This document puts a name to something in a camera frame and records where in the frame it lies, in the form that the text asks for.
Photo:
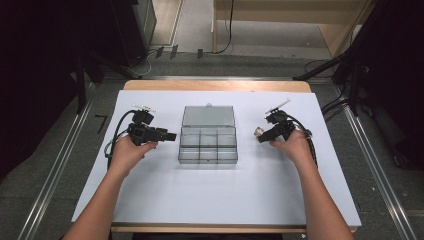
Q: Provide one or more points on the dark curtain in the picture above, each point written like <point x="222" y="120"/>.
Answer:
<point x="36" y="83"/>
<point x="393" y="83"/>

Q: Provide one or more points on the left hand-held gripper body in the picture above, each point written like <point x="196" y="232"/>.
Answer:
<point x="141" y="131"/>

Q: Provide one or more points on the black stand frame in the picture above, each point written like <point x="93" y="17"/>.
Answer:
<point x="81" y="83"/>

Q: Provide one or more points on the wooden table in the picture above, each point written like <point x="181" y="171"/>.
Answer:
<point x="216" y="85"/>

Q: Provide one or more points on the white table sheet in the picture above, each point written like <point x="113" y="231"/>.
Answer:
<point x="206" y="193"/>

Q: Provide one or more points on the transparent grey compartment box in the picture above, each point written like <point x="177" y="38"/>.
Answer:
<point x="208" y="146"/>

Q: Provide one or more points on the person's right hand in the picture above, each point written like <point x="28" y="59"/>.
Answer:
<point x="298" y="148"/>

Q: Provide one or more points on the metal floor rail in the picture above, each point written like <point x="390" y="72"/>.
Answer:
<point x="376" y="166"/>
<point x="56" y="173"/>

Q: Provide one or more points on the light wooden shelf unit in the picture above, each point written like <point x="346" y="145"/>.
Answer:
<point x="286" y="10"/>

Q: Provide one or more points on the person's left hand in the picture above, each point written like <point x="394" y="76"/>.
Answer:
<point x="126" y="156"/>

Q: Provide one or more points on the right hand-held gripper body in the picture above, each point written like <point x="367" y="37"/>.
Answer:
<point x="283" y="126"/>

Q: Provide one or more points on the black stand bar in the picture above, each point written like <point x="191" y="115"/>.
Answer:
<point x="320" y="68"/>

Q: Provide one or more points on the black cabinet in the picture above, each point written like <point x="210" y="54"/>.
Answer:
<point x="133" y="30"/>

